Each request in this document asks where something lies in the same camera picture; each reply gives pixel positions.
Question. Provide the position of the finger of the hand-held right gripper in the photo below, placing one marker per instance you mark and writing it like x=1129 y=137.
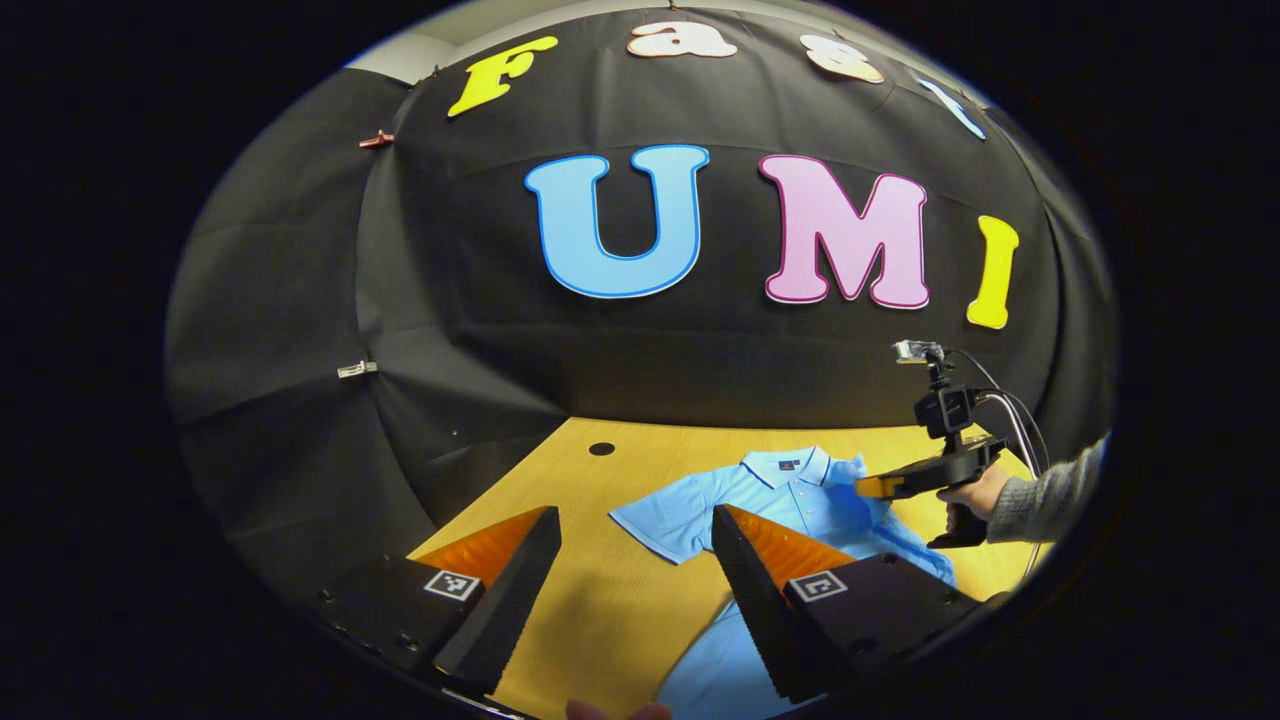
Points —
x=878 y=487

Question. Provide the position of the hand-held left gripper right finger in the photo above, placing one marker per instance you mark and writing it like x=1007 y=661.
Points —
x=760 y=620

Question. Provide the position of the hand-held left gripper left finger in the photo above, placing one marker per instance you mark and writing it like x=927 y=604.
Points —
x=510 y=600

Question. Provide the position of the light blue T-shirt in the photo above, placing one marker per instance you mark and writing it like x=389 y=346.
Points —
x=800 y=500

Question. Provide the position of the black backdrop cloth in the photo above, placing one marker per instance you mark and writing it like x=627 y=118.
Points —
x=700 y=370

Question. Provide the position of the silver backdrop clip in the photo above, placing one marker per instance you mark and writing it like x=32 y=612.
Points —
x=357 y=369

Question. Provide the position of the copper backdrop clip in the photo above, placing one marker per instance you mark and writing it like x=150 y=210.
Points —
x=377 y=139

